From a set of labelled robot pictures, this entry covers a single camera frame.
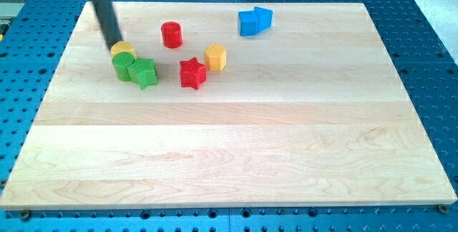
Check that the light wooden board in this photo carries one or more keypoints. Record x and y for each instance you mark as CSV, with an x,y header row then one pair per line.
x,y
311,112

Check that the red star block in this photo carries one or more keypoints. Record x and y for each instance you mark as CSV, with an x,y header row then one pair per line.
x,y
192,73

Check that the board clamp screw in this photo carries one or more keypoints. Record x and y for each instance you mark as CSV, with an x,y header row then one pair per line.
x,y
443,209
25,215

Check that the blue pentagon block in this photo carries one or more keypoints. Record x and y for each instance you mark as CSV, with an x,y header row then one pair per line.
x,y
264,17

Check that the red cylinder block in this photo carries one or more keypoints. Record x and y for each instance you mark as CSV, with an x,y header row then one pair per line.
x,y
171,34

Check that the left board clamp screw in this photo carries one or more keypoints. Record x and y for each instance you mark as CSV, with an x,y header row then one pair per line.
x,y
25,215

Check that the green cylinder block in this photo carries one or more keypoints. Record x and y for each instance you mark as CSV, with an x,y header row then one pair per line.
x,y
121,62

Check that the yellow heart block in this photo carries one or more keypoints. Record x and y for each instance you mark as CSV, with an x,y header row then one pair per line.
x,y
122,46

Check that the green star block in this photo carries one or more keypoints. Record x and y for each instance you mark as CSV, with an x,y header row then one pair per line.
x,y
143,73

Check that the yellow hexagon block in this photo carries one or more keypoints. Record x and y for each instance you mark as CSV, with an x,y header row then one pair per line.
x,y
215,56

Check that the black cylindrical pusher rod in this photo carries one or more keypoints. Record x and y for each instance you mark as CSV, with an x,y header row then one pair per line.
x,y
108,23

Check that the blue cube block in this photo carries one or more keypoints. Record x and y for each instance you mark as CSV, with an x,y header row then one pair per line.
x,y
247,23

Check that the right board clamp screw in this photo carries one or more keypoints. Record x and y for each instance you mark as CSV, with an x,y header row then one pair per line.
x,y
443,209

